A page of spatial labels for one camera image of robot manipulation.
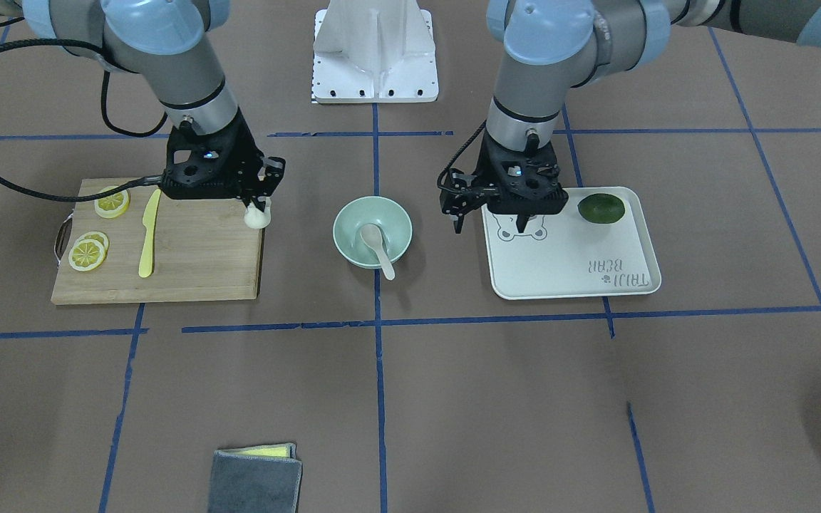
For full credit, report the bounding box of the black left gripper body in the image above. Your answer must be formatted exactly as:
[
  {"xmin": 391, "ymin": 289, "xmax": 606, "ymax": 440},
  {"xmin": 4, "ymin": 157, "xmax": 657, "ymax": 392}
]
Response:
[{"xmin": 440, "ymin": 131, "xmax": 569, "ymax": 217}]

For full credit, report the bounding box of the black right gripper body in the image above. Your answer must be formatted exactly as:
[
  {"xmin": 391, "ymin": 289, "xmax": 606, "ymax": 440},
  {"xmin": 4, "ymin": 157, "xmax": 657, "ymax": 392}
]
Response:
[{"xmin": 162, "ymin": 110, "xmax": 286, "ymax": 202}]

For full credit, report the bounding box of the white plastic spoon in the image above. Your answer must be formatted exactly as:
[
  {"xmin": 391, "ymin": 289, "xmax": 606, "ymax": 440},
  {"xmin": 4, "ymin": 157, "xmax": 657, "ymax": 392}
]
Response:
[{"xmin": 361, "ymin": 223, "xmax": 396, "ymax": 281}]

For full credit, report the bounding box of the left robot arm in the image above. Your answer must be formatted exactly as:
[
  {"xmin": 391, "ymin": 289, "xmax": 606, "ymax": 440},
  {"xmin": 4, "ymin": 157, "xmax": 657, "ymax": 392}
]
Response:
[{"xmin": 437, "ymin": 1, "xmax": 821, "ymax": 233}]

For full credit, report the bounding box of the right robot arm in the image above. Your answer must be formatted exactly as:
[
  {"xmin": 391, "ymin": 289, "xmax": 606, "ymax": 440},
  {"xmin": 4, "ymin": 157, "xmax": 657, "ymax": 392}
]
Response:
[{"xmin": 0, "ymin": 1, "xmax": 286, "ymax": 220}]

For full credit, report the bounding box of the light green bowl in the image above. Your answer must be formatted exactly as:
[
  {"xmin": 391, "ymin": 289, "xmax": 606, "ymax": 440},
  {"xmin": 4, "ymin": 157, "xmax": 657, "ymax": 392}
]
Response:
[{"xmin": 332, "ymin": 196, "xmax": 413, "ymax": 279}]

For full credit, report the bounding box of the cream bear-print tray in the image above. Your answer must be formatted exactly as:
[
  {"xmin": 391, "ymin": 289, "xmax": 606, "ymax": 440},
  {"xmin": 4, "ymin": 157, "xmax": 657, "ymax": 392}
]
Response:
[{"xmin": 481, "ymin": 187, "xmax": 662, "ymax": 300}]

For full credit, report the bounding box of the green avocado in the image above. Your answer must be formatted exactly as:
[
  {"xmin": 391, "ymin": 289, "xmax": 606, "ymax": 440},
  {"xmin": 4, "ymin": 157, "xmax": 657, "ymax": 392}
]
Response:
[{"xmin": 577, "ymin": 194, "xmax": 626, "ymax": 224}]

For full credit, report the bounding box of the wooden cutting board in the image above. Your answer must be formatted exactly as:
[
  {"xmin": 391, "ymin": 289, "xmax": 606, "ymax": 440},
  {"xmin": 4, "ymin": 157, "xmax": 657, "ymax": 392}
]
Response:
[{"xmin": 51, "ymin": 187, "xmax": 264, "ymax": 306}]

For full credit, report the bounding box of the upper lemon slice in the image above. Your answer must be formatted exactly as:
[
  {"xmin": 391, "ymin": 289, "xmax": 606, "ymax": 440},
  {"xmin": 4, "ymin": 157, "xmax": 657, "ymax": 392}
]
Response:
[{"xmin": 94, "ymin": 190, "xmax": 130, "ymax": 219}]

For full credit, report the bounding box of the yellow plastic knife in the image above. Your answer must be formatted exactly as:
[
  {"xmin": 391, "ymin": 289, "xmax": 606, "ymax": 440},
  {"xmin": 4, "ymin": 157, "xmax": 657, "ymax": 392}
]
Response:
[{"xmin": 138, "ymin": 188, "xmax": 162, "ymax": 279}]

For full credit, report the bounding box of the hidden lemon slice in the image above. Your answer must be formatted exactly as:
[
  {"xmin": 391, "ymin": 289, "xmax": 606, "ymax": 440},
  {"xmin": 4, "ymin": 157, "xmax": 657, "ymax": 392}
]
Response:
[{"xmin": 76, "ymin": 231, "xmax": 110, "ymax": 251}]

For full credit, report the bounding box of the grey folded cloth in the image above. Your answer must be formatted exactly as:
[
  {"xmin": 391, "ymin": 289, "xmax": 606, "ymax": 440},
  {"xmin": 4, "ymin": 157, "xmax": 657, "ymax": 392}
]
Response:
[{"xmin": 207, "ymin": 442, "xmax": 303, "ymax": 512}]

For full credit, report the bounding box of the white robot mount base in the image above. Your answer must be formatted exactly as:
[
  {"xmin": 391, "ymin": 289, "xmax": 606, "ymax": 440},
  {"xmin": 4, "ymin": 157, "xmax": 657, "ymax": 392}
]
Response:
[{"xmin": 311, "ymin": 1, "xmax": 440, "ymax": 104}]

